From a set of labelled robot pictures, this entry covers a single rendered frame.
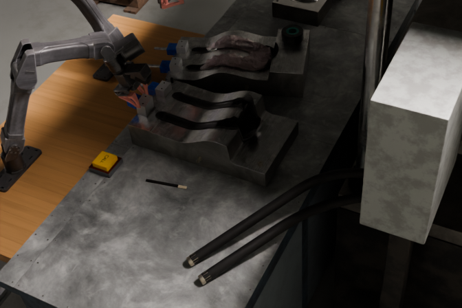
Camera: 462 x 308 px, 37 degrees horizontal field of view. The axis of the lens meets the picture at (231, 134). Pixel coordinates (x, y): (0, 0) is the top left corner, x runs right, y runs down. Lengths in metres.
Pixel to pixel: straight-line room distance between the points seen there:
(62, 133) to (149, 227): 0.56
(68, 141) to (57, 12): 2.30
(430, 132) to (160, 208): 0.98
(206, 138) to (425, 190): 0.83
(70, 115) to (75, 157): 0.22
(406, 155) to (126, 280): 0.90
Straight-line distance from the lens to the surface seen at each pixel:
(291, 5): 2.78
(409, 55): 1.54
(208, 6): 4.43
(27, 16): 4.68
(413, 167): 1.50
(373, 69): 1.83
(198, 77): 2.47
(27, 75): 2.11
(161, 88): 2.35
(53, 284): 2.03
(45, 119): 2.54
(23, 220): 2.22
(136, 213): 2.13
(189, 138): 2.19
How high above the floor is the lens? 2.39
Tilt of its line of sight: 43 degrees down
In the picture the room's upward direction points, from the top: 6 degrees counter-clockwise
